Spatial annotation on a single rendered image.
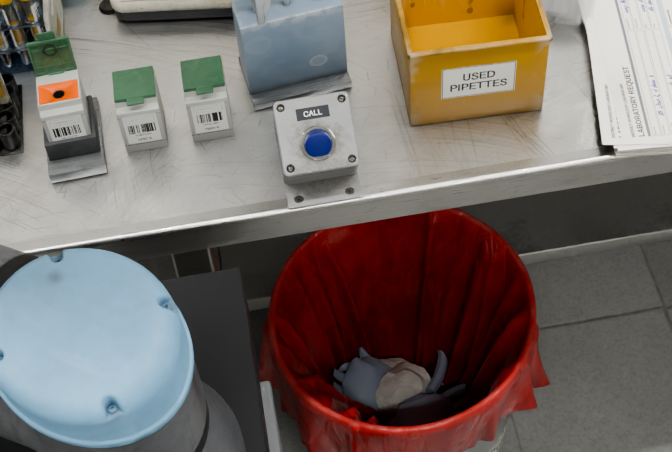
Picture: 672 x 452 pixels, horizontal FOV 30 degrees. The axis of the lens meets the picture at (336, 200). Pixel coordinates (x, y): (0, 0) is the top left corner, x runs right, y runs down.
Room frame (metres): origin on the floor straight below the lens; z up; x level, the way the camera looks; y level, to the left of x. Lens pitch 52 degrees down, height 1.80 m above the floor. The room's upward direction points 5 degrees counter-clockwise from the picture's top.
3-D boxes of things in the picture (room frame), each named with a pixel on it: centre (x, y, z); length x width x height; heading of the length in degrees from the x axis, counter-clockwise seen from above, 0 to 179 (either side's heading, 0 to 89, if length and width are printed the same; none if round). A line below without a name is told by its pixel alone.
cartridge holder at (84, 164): (0.81, 0.25, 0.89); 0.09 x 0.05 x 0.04; 8
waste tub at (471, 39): (0.86, -0.14, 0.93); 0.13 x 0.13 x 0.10; 3
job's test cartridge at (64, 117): (0.81, 0.25, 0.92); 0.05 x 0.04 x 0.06; 8
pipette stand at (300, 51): (0.88, 0.03, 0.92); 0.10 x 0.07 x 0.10; 102
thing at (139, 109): (0.82, 0.18, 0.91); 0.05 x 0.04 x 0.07; 5
